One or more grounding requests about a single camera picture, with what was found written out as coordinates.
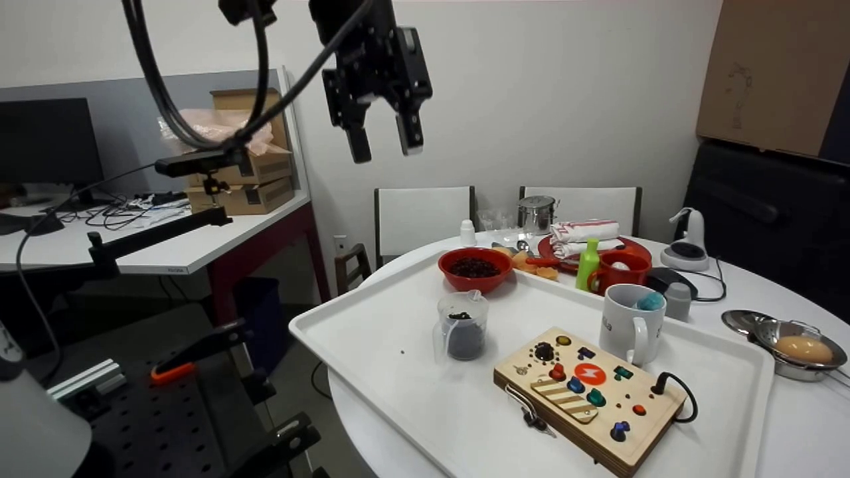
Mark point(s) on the teal item inside mug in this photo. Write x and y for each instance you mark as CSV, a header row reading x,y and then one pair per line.
x,y
650,302

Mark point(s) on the pink plastic bag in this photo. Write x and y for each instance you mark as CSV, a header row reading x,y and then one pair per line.
x,y
213,128

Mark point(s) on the wooden switch busy board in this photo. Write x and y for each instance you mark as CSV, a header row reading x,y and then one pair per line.
x,y
587,399

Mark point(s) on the black stereo camera bar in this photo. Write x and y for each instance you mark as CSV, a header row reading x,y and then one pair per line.
x,y
199,164

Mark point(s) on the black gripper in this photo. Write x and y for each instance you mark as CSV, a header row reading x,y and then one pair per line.
x,y
375,68

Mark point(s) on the white ceramic mug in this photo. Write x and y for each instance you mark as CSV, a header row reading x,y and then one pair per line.
x,y
629,322

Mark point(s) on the open cardboard box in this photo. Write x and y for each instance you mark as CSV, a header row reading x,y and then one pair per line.
x,y
241,100

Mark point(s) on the black perforated work table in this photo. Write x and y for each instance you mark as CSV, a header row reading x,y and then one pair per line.
x,y
159,435

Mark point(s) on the white red patterned cloth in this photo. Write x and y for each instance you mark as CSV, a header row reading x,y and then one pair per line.
x,y
585,234

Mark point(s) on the red cup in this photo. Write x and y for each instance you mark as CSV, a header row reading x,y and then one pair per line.
x,y
625,269

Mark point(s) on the black waste bin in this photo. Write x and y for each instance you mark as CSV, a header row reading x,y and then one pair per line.
x,y
261,322

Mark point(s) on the metal strainer bowl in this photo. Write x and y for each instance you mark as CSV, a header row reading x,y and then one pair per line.
x,y
751,324

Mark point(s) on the flat cardboard box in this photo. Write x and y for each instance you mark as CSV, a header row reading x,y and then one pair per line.
x,y
255,190

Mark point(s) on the orange toy carrot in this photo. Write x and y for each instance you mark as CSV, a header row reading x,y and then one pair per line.
x,y
532,265

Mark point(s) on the small grey cup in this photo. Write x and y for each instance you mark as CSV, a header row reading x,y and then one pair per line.
x,y
681,304

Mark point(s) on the large cardboard sheet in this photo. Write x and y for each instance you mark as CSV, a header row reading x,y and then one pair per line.
x,y
771,71

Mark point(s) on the red bowl with beans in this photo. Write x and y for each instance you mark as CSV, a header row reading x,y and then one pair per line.
x,y
476,266

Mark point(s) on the small black object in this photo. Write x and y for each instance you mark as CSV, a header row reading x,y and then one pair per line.
x,y
658,281

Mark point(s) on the black cabinet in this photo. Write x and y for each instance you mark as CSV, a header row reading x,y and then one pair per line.
x,y
771,214

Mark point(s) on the green plastic bottle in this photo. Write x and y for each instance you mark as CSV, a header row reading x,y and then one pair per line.
x,y
587,266

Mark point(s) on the clear plastic container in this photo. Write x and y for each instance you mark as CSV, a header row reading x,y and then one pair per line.
x,y
506,237

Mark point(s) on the white plastic tray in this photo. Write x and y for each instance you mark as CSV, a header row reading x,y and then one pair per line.
x,y
426,380

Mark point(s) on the black mounting bar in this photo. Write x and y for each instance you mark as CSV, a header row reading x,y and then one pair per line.
x,y
159,234

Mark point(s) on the clear glass pitcher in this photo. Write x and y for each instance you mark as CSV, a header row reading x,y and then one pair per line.
x,y
533,214

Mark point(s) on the aluminium extrusion bar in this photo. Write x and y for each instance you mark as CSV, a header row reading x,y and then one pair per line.
x,y
83,378

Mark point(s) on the black monitor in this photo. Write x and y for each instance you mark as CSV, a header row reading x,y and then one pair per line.
x,y
47,141

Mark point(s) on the small step stool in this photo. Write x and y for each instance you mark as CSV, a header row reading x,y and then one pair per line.
x,y
350,266

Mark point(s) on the white rounded object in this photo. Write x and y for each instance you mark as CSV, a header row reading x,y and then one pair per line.
x,y
34,427

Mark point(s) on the white desk red legs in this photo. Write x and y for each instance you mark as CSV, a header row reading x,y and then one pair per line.
x,y
176,247

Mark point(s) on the white dispenser device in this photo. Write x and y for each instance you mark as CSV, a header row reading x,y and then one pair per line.
x,y
685,243

